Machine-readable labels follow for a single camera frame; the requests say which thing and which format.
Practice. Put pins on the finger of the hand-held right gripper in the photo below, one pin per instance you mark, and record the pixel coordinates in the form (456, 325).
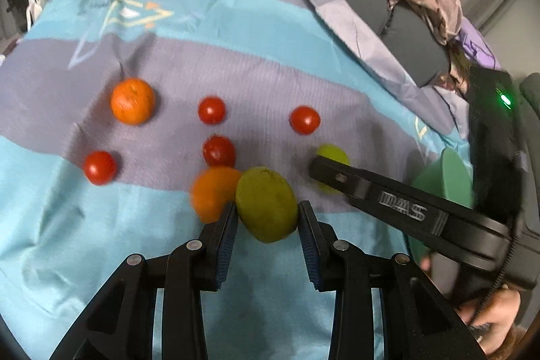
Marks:
(379, 195)

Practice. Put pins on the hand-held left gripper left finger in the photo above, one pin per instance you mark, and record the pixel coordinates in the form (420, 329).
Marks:
(225, 242)

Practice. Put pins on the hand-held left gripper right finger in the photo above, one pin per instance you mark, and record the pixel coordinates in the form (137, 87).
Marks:
(307, 246)

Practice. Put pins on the orange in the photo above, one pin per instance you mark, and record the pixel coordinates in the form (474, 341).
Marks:
(133, 101)
(213, 193)

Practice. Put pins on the large green mango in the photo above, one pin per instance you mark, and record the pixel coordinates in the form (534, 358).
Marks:
(265, 205)

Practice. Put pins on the green bowl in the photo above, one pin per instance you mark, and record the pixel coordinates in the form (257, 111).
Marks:
(451, 183)

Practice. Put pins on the small green lime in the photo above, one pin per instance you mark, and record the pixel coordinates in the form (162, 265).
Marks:
(333, 153)

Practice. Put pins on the red tomato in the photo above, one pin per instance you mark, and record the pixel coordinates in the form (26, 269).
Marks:
(219, 151)
(211, 110)
(100, 167)
(304, 119)

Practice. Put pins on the person's right hand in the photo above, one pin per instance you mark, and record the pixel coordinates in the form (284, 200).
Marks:
(500, 313)

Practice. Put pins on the grey sofa backrest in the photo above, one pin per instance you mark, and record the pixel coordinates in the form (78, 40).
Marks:
(532, 90)

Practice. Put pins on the patterned cloth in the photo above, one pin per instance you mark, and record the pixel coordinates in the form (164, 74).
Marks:
(457, 71)

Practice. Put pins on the purple cloth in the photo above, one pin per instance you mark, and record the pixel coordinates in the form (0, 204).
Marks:
(476, 43)

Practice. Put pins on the blue grey striped blanket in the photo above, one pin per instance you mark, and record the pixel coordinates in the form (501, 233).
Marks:
(126, 225)

